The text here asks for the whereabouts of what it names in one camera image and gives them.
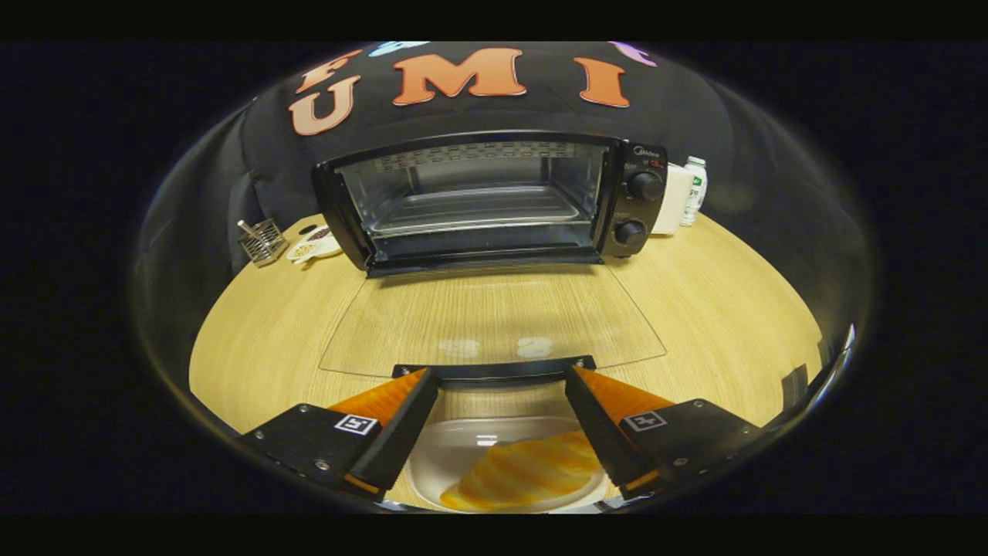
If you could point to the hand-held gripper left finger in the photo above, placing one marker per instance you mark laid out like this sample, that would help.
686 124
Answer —
401 428

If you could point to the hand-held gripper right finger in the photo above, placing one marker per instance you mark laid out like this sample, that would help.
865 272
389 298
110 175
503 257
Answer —
598 428

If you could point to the golden croissant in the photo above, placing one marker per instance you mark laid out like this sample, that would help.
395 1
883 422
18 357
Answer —
525 475

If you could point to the black toaster oven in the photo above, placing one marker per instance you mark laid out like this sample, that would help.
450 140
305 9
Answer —
617 208

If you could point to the white pop-up toaster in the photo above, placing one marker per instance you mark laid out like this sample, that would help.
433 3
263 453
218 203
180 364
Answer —
670 201

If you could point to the white plate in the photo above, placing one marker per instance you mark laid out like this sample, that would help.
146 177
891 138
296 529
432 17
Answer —
448 455

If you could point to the small dark object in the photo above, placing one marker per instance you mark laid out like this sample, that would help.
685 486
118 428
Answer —
794 384

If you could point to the small white snack dish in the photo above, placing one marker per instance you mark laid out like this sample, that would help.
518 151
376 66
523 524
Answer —
315 245

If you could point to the white bottle green label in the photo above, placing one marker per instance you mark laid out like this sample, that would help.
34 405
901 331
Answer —
695 193

